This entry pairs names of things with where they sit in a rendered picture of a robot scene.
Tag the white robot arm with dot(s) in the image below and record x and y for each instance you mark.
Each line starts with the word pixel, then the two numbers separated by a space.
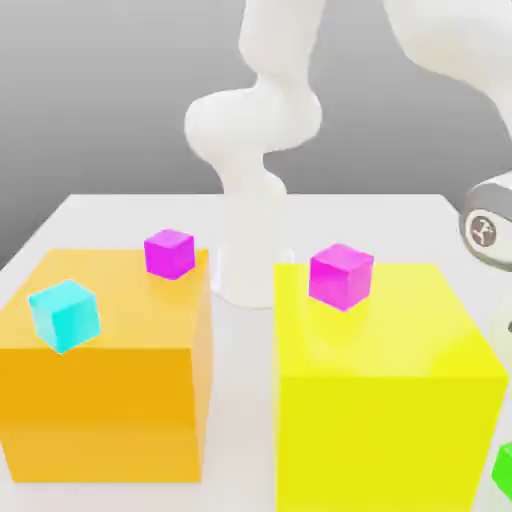
pixel 256 120

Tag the small magenta cube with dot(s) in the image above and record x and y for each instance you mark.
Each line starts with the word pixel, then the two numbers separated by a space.
pixel 169 254
pixel 340 276

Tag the small cyan cube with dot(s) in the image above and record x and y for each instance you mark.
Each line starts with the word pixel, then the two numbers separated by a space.
pixel 64 316

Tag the small green cube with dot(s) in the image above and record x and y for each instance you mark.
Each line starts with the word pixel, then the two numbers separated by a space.
pixel 504 472

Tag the large yellow box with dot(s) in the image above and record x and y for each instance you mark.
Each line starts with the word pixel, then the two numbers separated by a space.
pixel 384 420

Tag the large orange box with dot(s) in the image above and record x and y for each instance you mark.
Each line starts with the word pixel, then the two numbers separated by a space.
pixel 104 400

